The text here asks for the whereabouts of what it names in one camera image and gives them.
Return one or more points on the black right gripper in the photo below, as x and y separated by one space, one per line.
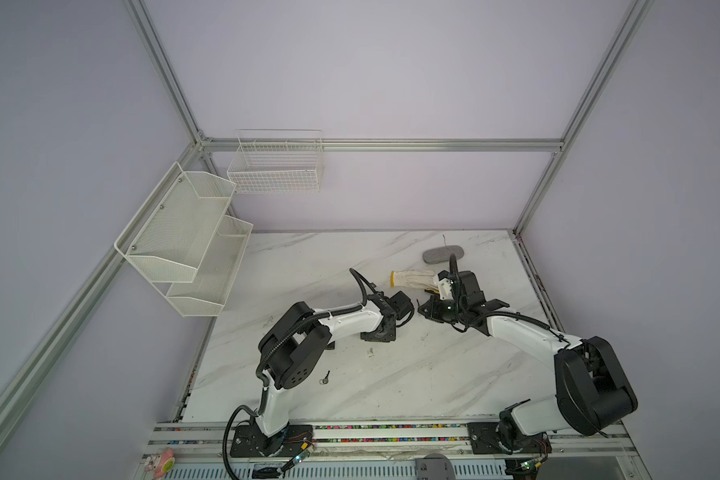
431 314

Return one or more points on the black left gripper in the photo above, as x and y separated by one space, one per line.
392 335

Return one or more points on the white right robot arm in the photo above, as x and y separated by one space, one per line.
591 389

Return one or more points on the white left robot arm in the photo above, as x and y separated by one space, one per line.
289 353

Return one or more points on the white work glove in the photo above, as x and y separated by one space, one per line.
414 279

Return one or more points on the grey fabric glasses case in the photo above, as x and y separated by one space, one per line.
442 254

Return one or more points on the white mesh two-tier shelf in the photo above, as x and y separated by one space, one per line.
186 243

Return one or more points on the pink green toy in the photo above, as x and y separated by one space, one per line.
160 464

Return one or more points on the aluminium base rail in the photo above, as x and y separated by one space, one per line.
379 440

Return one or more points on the white wire basket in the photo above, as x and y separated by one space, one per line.
269 161

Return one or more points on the aluminium frame corner post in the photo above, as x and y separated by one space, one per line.
625 32

